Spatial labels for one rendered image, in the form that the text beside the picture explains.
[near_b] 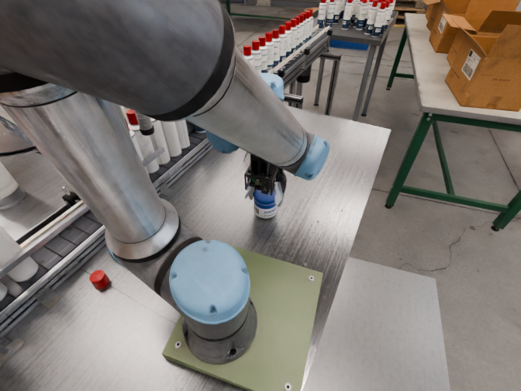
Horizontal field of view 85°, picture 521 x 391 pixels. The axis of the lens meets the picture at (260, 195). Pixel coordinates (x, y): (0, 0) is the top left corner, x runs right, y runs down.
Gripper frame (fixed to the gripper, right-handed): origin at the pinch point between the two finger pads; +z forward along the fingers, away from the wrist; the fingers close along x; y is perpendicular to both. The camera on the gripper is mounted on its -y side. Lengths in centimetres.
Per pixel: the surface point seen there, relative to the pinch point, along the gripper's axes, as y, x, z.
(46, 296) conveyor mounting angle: 42, -40, 5
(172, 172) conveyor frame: -3.4, -33.0, 1.5
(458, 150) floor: -197, 119, 88
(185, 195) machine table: 1.3, -26.4, 5.4
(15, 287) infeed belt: 43, -44, 1
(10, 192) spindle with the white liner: 23, -67, -3
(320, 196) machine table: -11.3, 14.7, 5.2
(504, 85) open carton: -107, 86, -2
